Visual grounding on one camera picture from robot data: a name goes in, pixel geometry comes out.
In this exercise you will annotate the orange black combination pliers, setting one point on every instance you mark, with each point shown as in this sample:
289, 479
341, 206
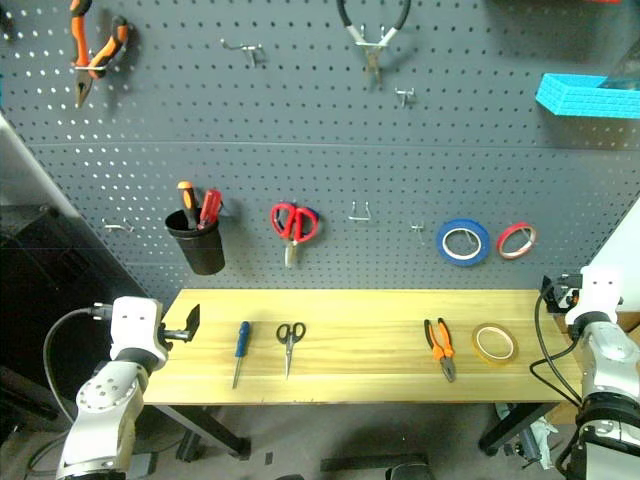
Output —
440, 351

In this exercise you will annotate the small silver pegboard hook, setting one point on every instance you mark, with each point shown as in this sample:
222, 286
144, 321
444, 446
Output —
417, 229

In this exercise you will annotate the red tape roll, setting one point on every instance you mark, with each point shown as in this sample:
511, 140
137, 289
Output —
501, 241

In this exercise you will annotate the black metal table leg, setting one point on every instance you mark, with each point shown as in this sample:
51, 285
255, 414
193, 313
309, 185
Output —
210, 430
515, 427

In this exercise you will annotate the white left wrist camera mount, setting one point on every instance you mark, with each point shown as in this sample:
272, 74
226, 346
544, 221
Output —
132, 325

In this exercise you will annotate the grey perforated pegboard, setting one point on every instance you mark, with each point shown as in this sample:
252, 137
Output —
350, 165

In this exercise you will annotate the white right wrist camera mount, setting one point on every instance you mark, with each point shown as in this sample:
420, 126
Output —
600, 292

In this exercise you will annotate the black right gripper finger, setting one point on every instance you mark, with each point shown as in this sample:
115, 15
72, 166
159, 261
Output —
548, 295

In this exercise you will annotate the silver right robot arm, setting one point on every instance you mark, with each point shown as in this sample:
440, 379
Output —
607, 360

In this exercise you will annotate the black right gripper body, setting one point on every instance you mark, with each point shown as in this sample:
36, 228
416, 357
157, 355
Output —
566, 292

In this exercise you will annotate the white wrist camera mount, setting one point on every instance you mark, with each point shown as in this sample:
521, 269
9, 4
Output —
132, 325
600, 292

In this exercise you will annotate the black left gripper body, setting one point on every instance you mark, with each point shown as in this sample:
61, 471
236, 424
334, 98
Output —
176, 333

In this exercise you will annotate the white crumpled cloth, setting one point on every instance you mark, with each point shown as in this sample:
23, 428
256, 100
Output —
542, 432

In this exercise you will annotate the blue tape roll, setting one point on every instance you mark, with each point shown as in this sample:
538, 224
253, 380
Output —
443, 246

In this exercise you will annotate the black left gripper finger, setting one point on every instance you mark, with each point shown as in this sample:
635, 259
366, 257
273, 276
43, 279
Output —
193, 319

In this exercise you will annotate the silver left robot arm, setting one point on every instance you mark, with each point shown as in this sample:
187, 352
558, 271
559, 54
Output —
105, 400

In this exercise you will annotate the orange black long-nose pliers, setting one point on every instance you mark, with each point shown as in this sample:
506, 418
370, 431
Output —
80, 40

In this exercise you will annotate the black cup holder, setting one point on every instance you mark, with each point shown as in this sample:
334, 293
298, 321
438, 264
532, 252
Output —
200, 250

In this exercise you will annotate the silver double pegboard hook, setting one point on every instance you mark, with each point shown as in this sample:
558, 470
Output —
119, 227
247, 50
405, 95
360, 217

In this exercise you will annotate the blue plastic storage bin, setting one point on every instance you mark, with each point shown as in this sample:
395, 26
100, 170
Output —
565, 100

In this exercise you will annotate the tan tape roll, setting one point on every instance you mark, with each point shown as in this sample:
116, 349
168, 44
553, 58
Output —
494, 361

